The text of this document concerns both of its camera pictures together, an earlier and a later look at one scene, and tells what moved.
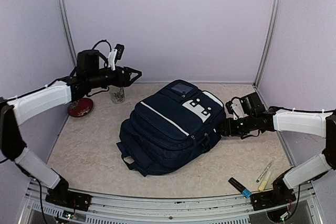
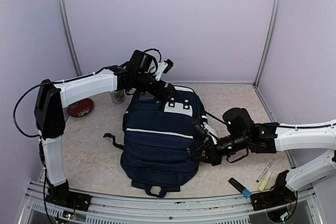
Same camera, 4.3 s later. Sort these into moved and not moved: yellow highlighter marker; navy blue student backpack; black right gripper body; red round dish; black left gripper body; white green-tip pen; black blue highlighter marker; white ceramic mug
Moved: black right gripper body; navy blue student backpack; black left gripper body
Not moved: yellow highlighter marker; white green-tip pen; black blue highlighter marker; white ceramic mug; red round dish
